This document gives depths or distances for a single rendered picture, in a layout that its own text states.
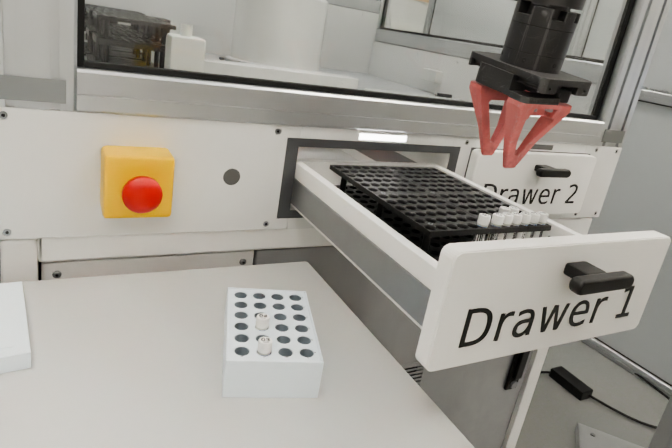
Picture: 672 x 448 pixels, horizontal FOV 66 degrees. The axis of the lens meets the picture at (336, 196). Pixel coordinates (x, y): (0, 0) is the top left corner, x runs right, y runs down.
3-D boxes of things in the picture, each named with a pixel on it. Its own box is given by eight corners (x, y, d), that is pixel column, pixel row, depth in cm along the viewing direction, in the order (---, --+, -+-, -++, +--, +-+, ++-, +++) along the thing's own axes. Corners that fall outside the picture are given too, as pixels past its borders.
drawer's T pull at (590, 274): (632, 289, 46) (637, 275, 45) (577, 297, 42) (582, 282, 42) (597, 270, 49) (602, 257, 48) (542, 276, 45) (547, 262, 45)
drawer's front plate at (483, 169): (579, 213, 98) (598, 157, 94) (462, 216, 84) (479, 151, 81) (572, 209, 99) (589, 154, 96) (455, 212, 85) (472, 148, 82)
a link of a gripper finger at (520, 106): (498, 178, 49) (531, 81, 45) (452, 149, 55) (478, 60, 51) (548, 176, 52) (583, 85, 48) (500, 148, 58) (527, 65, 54)
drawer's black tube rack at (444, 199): (536, 275, 61) (552, 225, 59) (416, 289, 53) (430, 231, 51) (424, 207, 79) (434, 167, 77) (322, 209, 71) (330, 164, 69)
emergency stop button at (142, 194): (162, 215, 55) (164, 179, 54) (122, 216, 53) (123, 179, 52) (157, 205, 58) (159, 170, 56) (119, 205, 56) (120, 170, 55)
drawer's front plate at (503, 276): (637, 328, 56) (673, 236, 53) (425, 374, 43) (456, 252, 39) (622, 320, 58) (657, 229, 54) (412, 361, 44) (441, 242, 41)
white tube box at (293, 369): (317, 398, 46) (324, 362, 45) (221, 397, 44) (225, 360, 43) (301, 321, 58) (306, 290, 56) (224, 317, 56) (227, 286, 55)
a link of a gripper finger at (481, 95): (494, 175, 50) (526, 79, 46) (449, 147, 55) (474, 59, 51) (543, 173, 53) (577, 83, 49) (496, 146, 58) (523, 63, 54)
